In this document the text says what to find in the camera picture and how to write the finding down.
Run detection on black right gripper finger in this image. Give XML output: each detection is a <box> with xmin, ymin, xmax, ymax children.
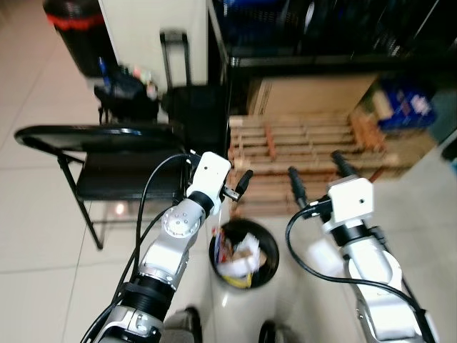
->
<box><xmin>331</xmin><ymin>150</ymin><xmax>357</xmax><ymax>180</ymax></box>
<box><xmin>288</xmin><ymin>166</ymin><xmax>309</xmax><ymax>211</ymax></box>

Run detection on black round rubbish bin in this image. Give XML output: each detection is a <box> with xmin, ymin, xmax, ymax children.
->
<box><xmin>208</xmin><ymin>219</ymin><xmax>280</xmax><ymax>290</ymax></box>

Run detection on wooden slat pallet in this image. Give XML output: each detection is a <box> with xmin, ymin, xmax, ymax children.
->
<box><xmin>228</xmin><ymin>113</ymin><xmax>402</xmax><ymax>219</ymax></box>

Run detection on red crumpled wrapper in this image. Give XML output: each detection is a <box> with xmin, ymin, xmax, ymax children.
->
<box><xmin>216</xmin><ymin>227</ymin><xmax>234</xmax><ymax>267</ymax></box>

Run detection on white crumpled paper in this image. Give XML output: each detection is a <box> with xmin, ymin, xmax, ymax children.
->
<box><xmin>216</xmin><ymin>234</ymin><xmax>263</xmax><ymax>281</ymax></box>

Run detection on brown cardboard box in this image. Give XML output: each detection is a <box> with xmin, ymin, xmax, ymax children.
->
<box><xmin>246</xmin><ymin>74</ymin><xmax>381</xmax><ymax>119</ymax></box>

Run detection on blue printed box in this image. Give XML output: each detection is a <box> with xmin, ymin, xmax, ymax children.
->
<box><xmin>376</xmin><ymin>77</ymin><xmax>438</xmax><ymax>131</ymax></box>

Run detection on black trolley suitcase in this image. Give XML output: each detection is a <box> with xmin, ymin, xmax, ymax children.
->
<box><xmin>159</xmin><ymin>29</ymin><xmax>231</xmax><ymax>154</ymax></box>

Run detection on black storage shelf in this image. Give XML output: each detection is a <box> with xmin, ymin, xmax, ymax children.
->
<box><xmin>209</xmin><ymin>0</ymin><xmax>457</xmax><ymax>76</ymax></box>

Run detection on grey robot right leg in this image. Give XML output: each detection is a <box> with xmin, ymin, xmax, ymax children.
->
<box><xmin>258</xmin><ymin>319</ymin><xmax>304</xmax><ymax>343</ymax></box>

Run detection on grey robot leg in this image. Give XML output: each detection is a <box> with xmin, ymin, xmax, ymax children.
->
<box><xmin>258</xmin><ymin>319</ymin><xmax>304</xmax><ymax>343</ymax></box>
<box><xmin>163</xmin><ymin>306</ymin><xmax>205</xmax><ymax>343</ymax></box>

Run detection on black bag with bottles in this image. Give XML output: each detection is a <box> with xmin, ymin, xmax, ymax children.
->
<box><xmin>94</xmin><ymin>63</ymin><xmax>162</xmax><ymax>124</ymax></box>

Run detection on grey robot left leg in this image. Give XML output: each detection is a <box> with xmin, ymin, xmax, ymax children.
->
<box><xmin>163</xmin><ymin>306</ymin><xmax>205</xmax><ymax>343</ymax></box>

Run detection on black folding chair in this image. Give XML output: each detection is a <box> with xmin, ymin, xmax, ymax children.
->
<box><xmin>14</xmin><ymin>123</ymin><xmax>188</xmax><ymax>251</ymax></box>

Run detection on white cabinet panel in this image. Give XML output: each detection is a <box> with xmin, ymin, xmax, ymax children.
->
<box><xmin>98</xmin><ymin>0</ymin><xmax>210</xmax><ymax>91</ymax></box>

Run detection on black drum with red band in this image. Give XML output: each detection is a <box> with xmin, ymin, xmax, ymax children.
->
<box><xmin>42</xmin><ymin>0</ymin><xmax>119</xmax><ymax>79</ymax></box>

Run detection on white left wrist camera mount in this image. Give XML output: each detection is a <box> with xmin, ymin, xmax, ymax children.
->
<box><xmin>186</xmin><ymin>151</ymin><xmax>232</xmax><ymax>203</ymax></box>

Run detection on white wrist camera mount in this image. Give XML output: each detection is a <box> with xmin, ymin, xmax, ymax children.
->
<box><xmin>323</xmin><ymin>178</ymin><xmax>375</xmax><ymax>233</ymax></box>
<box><xmin>186</xmin><ymin>151</ymin><xmax>232</xmax><ymax>203</ymax></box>

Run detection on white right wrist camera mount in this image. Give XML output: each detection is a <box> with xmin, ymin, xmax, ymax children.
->
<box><xmin>323</xmin><ymin>178</ymin><xmax>375</xmax><ymax>233</ymax></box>

